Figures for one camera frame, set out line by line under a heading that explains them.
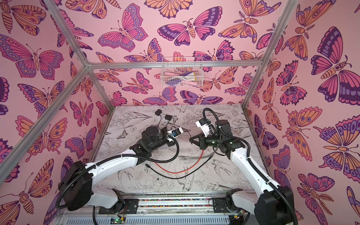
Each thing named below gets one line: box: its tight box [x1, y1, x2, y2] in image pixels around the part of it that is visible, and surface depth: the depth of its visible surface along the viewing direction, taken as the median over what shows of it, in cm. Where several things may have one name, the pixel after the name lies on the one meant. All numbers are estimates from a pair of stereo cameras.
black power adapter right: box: [165, 114, 173, 121], surface depth 115 cm
